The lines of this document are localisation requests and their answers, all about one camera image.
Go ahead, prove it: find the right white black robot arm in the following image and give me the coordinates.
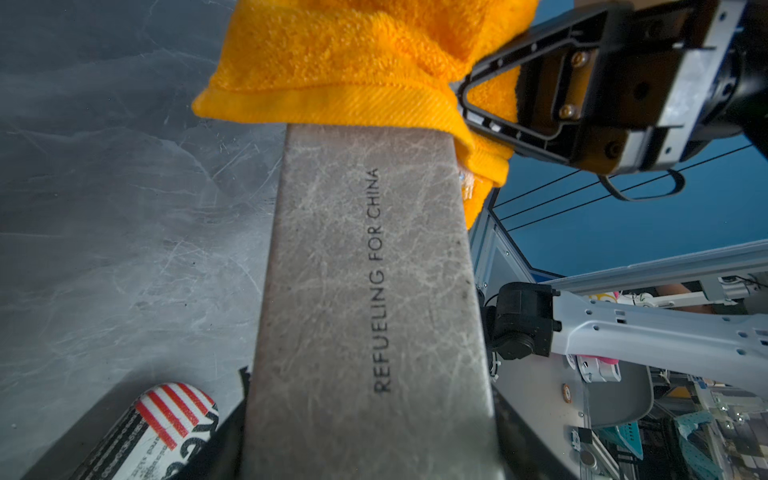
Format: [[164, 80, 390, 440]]
[[456, 1, 767, 396]]

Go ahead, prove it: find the orange fluffy cloth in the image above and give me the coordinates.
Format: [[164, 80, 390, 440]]
[[192, 1, 537, 224]]

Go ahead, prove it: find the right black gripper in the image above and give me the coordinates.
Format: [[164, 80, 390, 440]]
[[457, 1, 767, 177]]

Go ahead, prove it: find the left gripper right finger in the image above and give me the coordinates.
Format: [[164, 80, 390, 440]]
[[491, 385, 570, 480]]

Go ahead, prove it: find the grey rectangular eyeglass case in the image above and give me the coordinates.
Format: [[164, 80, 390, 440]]
[[240, 125, 504, 479]]

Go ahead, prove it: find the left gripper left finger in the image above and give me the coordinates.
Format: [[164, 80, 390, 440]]
[[174, 367, 251, 480]]

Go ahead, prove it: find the newspaper print eyeglass case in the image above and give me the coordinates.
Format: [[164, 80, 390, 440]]
[[71, 382, 220, 479]]

